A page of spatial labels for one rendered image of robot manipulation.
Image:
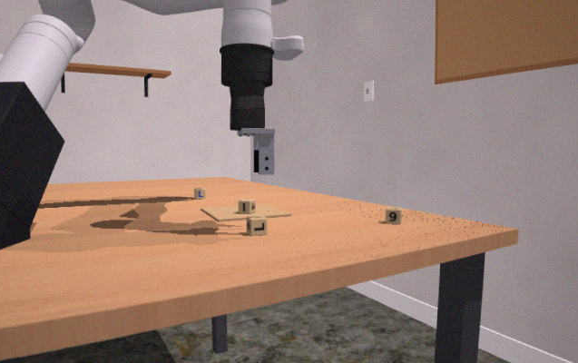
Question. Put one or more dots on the beige letter block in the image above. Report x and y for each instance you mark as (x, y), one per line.
(247, 206)
(393, 215)
(257, 225)
(199, 193)

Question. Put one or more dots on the tan square mat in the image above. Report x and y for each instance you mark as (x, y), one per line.
(231, 213)

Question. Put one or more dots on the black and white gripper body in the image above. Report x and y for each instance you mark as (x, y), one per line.
(246, 63)

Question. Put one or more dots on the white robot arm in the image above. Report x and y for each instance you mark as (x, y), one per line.
(43, 47)

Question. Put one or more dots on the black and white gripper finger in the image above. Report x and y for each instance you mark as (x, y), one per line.
(256, 149)
(266, 148)

